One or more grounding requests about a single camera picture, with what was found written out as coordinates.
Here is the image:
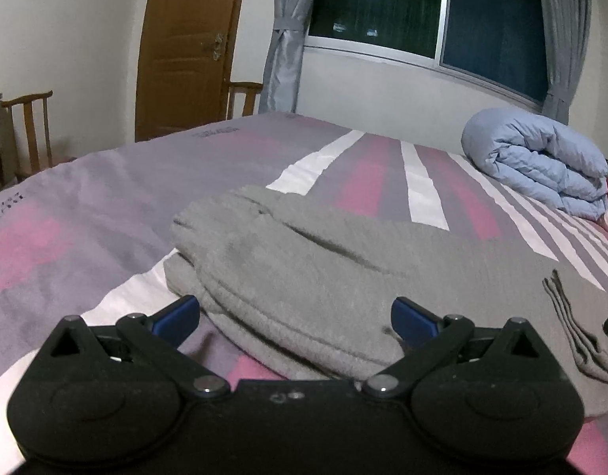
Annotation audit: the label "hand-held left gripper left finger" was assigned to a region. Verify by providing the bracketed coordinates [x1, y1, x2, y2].
[37, 294, 233, 399]

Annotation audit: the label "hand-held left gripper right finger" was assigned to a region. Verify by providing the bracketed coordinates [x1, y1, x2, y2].
[360, 297, 564, 399]

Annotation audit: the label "grey pants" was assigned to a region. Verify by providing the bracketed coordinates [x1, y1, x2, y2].
[163, 184, 608, 417]

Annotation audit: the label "striped bed sheet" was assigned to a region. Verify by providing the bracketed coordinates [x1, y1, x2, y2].
[0, 110, 608, 475]

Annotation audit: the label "folded light blue duvet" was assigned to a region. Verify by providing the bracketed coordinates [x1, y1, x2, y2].
[460, 107, 608, 221]

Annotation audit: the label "wooden chair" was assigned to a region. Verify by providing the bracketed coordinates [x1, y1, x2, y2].
[227, 81, 264, 120]
[0, 90, 54, 175]

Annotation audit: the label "brown wooden door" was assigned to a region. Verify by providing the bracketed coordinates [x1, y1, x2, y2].
[134, 0, 251, 143]

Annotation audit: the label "grey curtain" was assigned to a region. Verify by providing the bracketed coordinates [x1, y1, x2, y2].
[258, 0, 325, 116]
[534, 0, 594, 125]

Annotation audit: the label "aluminium sliding window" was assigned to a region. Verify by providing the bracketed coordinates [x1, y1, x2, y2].
[304, 0, 553, 106]

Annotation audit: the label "metal door handle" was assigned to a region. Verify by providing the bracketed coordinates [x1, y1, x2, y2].
[201, 32, 226, 61]

